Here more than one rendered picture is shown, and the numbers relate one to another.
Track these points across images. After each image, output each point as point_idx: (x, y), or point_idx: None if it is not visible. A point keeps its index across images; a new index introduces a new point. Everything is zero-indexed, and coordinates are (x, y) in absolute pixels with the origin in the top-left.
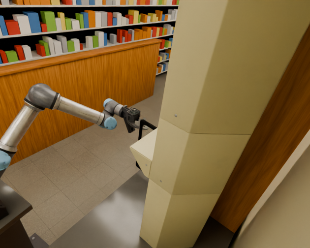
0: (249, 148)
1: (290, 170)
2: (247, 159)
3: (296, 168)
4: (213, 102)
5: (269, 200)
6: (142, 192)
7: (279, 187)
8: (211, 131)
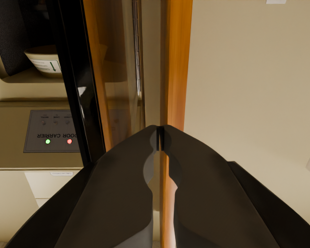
0: (161, 98)
1: (159, 82)
2: (161, 80)
3: (146, 95)
4: None
5: (152, 38)
6: None
7: (153, 62)
8: None
